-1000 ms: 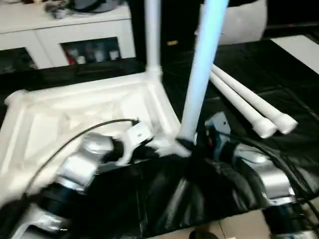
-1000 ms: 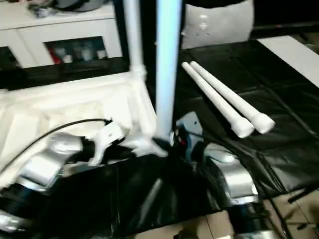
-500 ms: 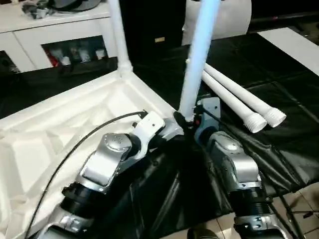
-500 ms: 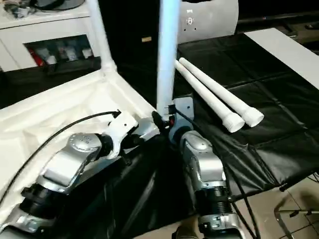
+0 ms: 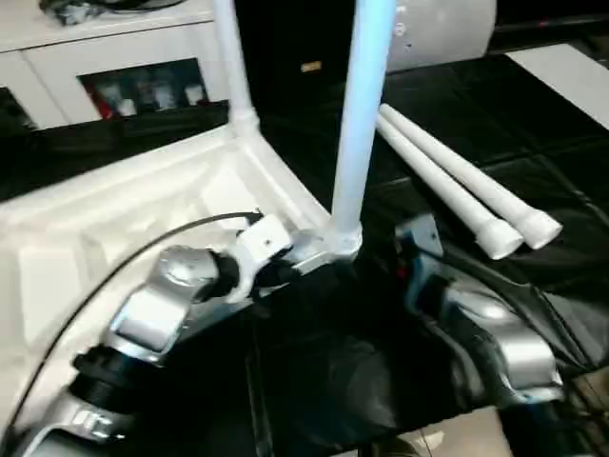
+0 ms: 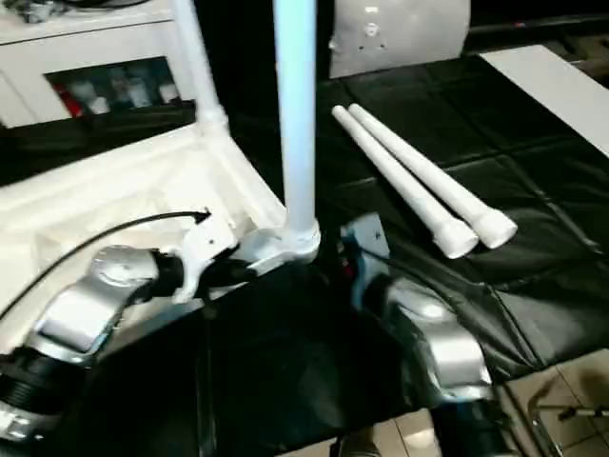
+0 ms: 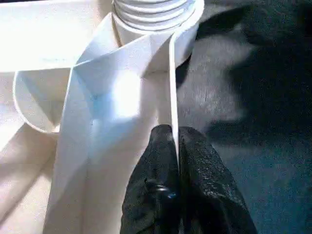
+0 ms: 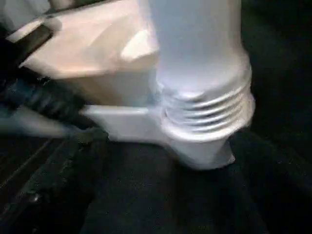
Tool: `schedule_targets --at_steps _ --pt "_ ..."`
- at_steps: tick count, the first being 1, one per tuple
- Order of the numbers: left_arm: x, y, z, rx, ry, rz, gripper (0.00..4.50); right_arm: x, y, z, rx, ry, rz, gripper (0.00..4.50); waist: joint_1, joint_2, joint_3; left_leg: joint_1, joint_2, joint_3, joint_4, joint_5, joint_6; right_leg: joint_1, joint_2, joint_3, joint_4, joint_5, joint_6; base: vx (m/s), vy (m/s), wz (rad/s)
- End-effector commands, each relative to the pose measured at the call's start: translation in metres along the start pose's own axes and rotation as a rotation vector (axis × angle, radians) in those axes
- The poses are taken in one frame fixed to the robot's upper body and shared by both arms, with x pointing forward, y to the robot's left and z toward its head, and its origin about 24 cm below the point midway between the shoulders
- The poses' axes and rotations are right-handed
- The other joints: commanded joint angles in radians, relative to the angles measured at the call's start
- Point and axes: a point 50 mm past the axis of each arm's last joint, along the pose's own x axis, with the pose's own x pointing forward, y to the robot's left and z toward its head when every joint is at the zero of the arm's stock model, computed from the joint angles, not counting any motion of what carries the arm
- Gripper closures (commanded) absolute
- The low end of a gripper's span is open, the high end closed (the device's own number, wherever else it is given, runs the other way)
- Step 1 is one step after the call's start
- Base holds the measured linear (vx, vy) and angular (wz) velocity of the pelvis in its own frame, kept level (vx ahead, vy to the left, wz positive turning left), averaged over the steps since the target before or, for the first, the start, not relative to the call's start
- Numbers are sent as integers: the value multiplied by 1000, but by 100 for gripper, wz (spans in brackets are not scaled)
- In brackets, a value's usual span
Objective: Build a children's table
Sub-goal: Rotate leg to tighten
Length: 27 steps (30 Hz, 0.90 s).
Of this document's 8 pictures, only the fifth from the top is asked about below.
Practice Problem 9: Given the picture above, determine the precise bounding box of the white plastic table leg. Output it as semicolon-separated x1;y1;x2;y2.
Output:
326;0;400;260
379;102;564;252
210;0;262;146
377;112;525;262

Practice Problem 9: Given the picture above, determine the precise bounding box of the white plastic table top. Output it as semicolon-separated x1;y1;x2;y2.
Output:
0;122;364;425

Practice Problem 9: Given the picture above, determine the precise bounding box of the black work mat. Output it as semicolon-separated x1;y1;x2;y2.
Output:
0;52;609;457

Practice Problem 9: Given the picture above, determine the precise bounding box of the cluster of small bottles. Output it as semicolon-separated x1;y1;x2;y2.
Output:
80;63;210;119

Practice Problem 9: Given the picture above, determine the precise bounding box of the black cabinet with yellow label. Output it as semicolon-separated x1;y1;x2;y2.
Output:
230;0;363;123

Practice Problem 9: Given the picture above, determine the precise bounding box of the white cushion with badge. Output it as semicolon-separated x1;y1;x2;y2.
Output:
386;0;499;73

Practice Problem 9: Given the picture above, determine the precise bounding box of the white flat board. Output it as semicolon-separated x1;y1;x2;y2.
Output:
504;42;609;132

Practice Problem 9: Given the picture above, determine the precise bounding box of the black flat television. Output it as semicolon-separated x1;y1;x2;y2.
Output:
493;0;609;43

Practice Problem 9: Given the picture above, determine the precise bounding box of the grey bag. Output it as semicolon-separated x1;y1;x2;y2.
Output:
95;0;191;14

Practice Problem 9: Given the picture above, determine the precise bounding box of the white cabinet with glass doors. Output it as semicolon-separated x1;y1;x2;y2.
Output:
0;0;235;132

